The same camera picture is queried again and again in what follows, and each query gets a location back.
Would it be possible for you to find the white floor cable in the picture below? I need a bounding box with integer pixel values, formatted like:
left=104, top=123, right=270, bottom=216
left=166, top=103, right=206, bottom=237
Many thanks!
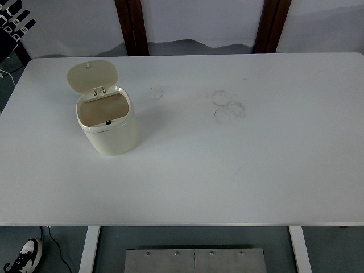
left=0, top=68, right=16, bottom=86

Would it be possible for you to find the grey metal plate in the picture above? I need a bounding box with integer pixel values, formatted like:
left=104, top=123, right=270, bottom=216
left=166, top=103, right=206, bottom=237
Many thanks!
left=123, top=247, right=267, bottom=273

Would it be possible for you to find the cream lidded trash bin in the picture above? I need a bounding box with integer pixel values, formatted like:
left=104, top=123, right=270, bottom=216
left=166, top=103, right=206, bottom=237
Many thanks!
left=67, top=59, right=140, bottom=156

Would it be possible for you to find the white table leg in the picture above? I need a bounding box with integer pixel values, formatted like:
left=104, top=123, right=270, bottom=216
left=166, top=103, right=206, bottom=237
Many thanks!
left=289, top=226, right=313, bottom=273
left=78, top=226, right=101, bottom=273

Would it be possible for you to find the person's foot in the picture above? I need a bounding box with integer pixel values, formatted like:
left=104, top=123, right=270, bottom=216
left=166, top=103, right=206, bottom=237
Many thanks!
left=3, top=238, right=43, bottom=273

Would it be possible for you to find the dark wooden screen post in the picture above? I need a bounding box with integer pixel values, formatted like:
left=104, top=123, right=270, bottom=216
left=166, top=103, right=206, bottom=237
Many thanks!
left=13, top=42, right=31, bottom=68
left=254, top=0, right=293, bottom=54
left=114, top=0, right=150, bottom=57

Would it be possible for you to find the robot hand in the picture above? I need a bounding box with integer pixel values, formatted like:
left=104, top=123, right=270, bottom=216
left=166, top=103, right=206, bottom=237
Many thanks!
left=0, top=0, right=37, bottom=62

